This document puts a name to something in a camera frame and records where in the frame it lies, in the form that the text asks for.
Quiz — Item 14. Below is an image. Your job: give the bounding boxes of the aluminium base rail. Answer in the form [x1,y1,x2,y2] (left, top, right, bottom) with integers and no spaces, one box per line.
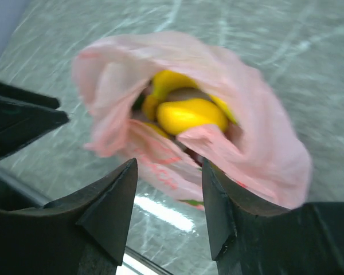
[0,164,173,275]

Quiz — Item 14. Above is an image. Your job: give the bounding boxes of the pink plastic bag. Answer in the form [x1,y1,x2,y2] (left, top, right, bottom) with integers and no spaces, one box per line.
[72,31,312,209]

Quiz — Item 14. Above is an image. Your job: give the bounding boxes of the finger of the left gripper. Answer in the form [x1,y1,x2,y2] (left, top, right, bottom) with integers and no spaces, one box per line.
[0,94,69,160]
[0,81,60,109]

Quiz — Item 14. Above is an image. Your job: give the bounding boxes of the yellow mango in bag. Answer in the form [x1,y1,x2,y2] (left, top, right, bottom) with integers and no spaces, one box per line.
[157,98,228,136]

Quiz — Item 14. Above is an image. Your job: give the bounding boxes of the yellow banana in bag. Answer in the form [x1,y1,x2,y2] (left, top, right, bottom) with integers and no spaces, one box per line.
[141,70,237,136]

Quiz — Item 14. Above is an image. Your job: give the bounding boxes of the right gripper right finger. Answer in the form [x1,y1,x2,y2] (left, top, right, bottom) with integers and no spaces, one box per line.
[202,160,344,274]

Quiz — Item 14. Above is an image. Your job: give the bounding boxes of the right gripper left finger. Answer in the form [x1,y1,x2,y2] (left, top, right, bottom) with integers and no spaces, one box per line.
[0,158,139,275]

